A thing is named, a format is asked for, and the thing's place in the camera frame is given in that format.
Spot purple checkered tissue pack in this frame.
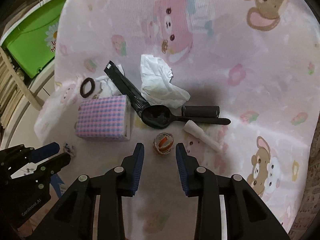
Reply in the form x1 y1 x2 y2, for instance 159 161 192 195
75 95 131 141

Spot black plastic spoon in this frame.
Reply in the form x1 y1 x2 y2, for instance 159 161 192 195
140 105 231 129

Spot black cylinder tube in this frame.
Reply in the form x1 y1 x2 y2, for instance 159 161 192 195
181 106 220 118

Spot black hair tie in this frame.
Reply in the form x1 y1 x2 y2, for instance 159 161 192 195
79 77 97 99

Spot large white tissue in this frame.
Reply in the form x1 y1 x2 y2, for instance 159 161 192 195
140 54 190 109

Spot small white tissue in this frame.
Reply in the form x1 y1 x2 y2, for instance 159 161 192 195
93 75 122 99

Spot blue white package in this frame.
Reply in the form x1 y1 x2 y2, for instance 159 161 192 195
50 174 68 198

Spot stacked papers on shelf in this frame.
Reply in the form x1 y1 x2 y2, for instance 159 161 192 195
0 56 23 129

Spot green plastic storage box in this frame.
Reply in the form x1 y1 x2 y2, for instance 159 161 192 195
1 0 66 79

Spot pink cartoon print bedsheet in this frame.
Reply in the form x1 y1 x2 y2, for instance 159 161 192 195
35 0 319 239

